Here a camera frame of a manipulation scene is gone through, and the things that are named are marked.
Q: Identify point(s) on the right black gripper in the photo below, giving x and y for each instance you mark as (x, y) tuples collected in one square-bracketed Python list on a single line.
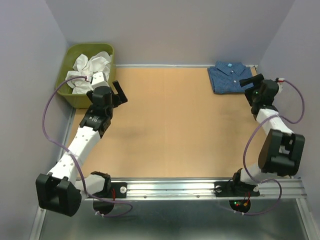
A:
[(254, 79)]

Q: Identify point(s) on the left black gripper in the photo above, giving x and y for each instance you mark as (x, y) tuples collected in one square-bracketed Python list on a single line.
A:
[(119, 98)]

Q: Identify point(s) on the blue checkered long sleeve shirt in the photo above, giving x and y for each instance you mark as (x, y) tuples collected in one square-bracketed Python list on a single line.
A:
[(225, 77)]

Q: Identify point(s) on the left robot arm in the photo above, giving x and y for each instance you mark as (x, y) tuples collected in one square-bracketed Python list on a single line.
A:
[(64, 187)]

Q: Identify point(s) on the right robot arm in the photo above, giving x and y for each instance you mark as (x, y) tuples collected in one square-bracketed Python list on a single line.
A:
[(281, 152)]

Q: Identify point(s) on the white crumpled shirt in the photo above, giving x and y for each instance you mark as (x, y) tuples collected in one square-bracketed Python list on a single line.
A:
[(84, 68)]

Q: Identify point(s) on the green plastic bin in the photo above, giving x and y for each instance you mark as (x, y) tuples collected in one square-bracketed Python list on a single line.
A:
[(81, 101)]

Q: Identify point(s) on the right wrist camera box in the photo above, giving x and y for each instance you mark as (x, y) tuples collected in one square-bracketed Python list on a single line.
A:
[(280, 82)]

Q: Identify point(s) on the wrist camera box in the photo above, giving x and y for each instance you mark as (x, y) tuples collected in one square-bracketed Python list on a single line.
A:
[(280, 82), (98, 79)]

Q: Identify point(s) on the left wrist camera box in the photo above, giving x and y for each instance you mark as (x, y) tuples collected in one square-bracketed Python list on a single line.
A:
[(98, 79)]

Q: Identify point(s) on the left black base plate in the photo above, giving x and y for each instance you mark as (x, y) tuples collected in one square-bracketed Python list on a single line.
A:
[(117, 191)]

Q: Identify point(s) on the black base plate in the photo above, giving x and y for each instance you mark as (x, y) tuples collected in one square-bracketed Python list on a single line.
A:
[(228, 189), (117, 191)]

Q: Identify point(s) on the aluminium mounting rail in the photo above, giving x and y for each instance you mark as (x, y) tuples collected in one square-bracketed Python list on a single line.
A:
[(174, 189)]

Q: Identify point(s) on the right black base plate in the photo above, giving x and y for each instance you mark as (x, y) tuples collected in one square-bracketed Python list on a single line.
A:
[(228, 189)]

